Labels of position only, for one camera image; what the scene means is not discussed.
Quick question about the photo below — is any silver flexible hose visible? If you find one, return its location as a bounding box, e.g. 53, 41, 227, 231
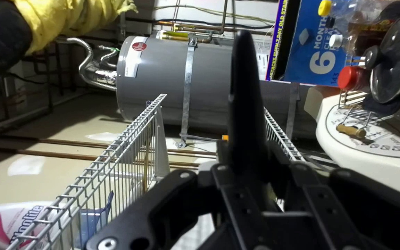
67, 37, 121, 91

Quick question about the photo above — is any glass pot lid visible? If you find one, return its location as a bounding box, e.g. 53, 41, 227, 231
364, 13, 400, 106

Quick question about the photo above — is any white washing machine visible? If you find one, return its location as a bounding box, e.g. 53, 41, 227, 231
314, 88, 400, 198

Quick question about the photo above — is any blue cardboard box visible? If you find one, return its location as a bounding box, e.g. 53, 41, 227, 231
266, 0, 367, 90

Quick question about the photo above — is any gray water heater tank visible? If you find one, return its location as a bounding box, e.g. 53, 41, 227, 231
116, 34, 316, 141

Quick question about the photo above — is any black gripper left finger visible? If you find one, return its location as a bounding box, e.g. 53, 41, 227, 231
84, 142, 248, 250

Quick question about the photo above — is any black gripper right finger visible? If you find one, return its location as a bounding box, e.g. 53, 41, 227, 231
255, 151, 400, 250

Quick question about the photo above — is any white pack red print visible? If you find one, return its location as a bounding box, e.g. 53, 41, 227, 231
0, 201, 56, 250

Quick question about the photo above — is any white wire shelf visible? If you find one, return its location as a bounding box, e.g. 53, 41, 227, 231
5, 92, 306, 250

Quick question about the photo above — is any red capped bottle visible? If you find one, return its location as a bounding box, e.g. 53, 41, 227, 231
336, 66, 364, 92

